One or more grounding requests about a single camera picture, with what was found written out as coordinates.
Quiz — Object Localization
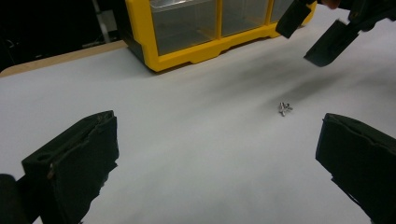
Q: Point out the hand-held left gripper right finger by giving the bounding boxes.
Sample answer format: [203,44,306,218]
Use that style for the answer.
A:
[315,112,396,224]

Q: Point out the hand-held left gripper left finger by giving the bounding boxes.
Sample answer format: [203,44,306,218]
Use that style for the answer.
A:
[21,109,120,224]

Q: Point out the yellow drawer organizer cabinet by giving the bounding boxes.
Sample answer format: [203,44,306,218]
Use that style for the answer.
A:
[120,0,318,73]

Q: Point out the set of small clear drawers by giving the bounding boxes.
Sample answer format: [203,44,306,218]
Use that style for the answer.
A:
[148,0,295,57]

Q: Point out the grey metal pole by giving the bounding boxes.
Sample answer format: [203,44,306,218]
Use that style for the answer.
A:
[91,0,120,45]

